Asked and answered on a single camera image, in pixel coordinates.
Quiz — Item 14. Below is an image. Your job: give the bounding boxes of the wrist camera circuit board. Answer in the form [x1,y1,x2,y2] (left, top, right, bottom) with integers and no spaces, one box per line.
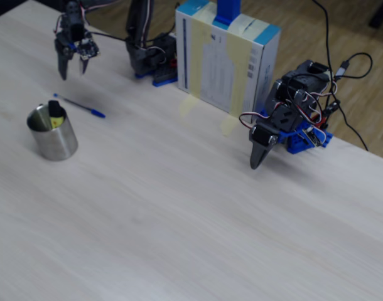
[75,31,101,62]

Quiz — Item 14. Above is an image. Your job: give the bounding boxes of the red white black servo wires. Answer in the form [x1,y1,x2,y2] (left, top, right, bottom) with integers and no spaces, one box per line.
[239,90,340,130]

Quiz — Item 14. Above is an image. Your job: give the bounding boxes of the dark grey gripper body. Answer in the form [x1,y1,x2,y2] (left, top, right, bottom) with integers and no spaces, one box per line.
[55,15,87,60]

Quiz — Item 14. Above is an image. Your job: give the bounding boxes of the black usb cable with plug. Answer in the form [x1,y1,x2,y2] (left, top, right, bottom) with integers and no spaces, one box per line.
[334,52,374,83]

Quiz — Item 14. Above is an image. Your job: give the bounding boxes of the folded arm gripper body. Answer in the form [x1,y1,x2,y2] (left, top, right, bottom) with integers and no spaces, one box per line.
[249,123,279,149]

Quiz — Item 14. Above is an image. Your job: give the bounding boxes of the silver metal cup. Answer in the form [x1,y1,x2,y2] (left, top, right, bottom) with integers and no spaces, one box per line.
[26,105,78,162]

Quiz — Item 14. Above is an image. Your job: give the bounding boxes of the blue capped clear ballpoint pen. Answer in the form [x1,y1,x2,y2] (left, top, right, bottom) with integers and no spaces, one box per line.
[52,93,106,119]

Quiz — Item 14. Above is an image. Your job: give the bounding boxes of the blue printed arm base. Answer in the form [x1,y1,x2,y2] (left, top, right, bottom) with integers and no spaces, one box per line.
[256,108,334,155]

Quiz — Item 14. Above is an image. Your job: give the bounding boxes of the yellow highlighter with black cap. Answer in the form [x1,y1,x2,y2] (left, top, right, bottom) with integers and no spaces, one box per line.
[48,99,67,129]

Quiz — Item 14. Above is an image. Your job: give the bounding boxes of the dark floor object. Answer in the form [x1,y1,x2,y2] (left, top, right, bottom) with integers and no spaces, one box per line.
[368,0,383,29]

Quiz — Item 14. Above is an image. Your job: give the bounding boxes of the blue plastic post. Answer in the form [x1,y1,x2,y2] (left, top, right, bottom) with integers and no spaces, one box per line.
[212,0,242,28]

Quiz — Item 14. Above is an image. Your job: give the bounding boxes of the white and blue cardboard box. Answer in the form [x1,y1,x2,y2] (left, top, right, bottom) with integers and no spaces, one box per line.
[175,0,282,125]

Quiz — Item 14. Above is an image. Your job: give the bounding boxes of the folded gripper finger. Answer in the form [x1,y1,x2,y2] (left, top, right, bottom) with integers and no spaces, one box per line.
[249,140,276,171]

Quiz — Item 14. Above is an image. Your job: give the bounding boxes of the small controller circuit board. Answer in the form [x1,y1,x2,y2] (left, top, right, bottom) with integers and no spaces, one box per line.
[299,127,326,148]

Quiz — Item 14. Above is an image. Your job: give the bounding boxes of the beige masking tape strip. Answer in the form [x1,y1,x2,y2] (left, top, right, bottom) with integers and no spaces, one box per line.
[178,8,213,127]
[220,14,271,137]

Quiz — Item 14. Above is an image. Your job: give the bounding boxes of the blue and black arm base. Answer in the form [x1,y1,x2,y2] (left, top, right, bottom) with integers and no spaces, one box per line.
[134,33,179,87]

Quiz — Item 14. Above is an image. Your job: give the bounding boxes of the thin black camera cable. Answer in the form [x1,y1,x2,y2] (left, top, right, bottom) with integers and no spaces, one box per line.
[84,29,176,43]

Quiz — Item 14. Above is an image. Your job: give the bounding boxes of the long black power cable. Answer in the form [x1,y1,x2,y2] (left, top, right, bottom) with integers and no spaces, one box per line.
[312,0,370,152]

